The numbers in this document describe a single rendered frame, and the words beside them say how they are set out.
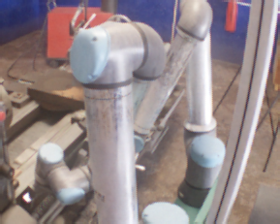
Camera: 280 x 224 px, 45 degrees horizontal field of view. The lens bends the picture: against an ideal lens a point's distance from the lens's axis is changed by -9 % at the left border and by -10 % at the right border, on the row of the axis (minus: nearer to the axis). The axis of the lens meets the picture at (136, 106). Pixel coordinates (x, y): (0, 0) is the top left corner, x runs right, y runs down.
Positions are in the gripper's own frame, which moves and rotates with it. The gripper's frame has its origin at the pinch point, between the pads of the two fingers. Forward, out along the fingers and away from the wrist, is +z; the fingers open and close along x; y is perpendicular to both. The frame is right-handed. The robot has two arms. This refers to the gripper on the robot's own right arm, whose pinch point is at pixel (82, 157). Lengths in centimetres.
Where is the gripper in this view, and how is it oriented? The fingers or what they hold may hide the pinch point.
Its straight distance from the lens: 175.7
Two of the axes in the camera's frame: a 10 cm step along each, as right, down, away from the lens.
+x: 2.6, -3.1, 9.1
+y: 8.4, 5.4, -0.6
